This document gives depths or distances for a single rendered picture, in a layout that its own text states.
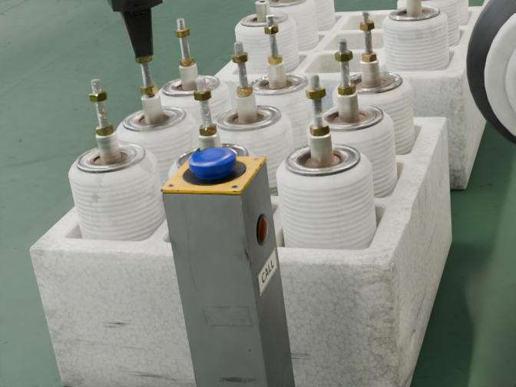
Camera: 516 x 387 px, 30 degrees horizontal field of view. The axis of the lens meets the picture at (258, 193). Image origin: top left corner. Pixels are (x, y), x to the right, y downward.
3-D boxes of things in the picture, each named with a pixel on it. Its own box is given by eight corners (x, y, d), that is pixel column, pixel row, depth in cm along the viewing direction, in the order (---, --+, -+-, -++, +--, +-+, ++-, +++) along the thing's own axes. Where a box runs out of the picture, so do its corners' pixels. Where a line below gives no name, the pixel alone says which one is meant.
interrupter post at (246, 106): (239, 127, 109) (235, 99, 108) (237, 120, 111) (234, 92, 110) (259, 124, 109) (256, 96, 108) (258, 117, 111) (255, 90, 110)
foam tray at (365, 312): (452, 240, 130) (447, 116, 123) (401, 421, 97) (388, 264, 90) (187, 231, 143) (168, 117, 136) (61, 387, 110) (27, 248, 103)
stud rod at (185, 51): (190, 77, 123) (180, 20, 120) (183, 77, 123) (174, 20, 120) (194, 75, 123) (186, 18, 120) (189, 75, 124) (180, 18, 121)
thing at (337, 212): (348, 351, 97) (332, 188, 90) (276, 325, 103) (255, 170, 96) (401, 307, 103) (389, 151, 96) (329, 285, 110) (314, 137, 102)
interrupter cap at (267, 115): (216, 137, 107) (216, 132, 106) (215, 115, 113) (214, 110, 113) (284, 128, 107) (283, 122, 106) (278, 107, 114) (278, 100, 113)
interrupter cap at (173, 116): (110, 127, 114) (110, 120, 114) (161, 107, 119) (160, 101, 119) (147, 138, 109) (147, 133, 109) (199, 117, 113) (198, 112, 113)
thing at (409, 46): (456, 117, 153) (451, 4, 146) (447, 140, 145) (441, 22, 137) (396, 117, 156) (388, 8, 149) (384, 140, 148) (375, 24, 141)
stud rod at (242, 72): (240, 107, 109) (232, 43, 106) (246, 104, 110) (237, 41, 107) (247, 108, 109) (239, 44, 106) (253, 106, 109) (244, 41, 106)
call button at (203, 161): (245, 168, 81) (242, 146, 81) (229, 188, 78) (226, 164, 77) (201, 167, 83) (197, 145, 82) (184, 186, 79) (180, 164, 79)
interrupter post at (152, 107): (140, 124, 114) (136, 97, 113) (157, 117, 116) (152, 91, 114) (153, 127, 112) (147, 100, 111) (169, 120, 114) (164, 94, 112)
